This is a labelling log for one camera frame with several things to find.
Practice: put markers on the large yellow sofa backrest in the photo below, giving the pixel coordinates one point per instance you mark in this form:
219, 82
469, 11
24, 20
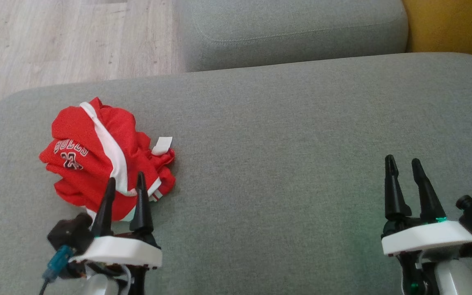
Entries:
453, 24

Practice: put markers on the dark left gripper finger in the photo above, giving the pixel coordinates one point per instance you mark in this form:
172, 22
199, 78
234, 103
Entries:
142, 209
105, 213

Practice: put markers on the red Bulls 23 jersey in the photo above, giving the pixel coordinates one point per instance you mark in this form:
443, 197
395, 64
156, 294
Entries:
158, 164

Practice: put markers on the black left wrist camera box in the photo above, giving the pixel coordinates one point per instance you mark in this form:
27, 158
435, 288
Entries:
70, 231

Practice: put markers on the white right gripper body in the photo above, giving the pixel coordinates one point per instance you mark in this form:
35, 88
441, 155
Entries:
424, 239

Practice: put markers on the red shorts with white trim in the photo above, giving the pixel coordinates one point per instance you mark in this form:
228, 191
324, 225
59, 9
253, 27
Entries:
76, 135

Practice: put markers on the large grey sofa ottoman cushion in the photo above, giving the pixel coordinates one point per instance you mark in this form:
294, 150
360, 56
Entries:
281, 164

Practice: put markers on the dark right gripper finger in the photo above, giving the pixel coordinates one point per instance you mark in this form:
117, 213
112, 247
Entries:
428, 200
395, 196

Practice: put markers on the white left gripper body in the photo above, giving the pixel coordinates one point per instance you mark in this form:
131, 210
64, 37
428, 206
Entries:
117, 252

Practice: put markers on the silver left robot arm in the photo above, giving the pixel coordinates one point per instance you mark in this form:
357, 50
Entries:
100, 287

